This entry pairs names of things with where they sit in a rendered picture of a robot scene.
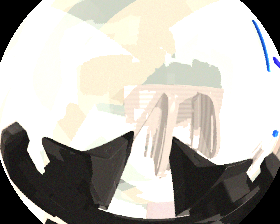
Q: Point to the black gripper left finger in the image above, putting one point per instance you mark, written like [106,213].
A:
[102,167]

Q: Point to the dark blue rectangular bar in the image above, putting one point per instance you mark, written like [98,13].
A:
[275,61]

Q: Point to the blue long bar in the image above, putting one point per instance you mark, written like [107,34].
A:
[263,45]

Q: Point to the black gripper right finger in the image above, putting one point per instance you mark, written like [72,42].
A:
[194,177]

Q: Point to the short blue bar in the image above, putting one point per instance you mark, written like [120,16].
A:
[275,133]

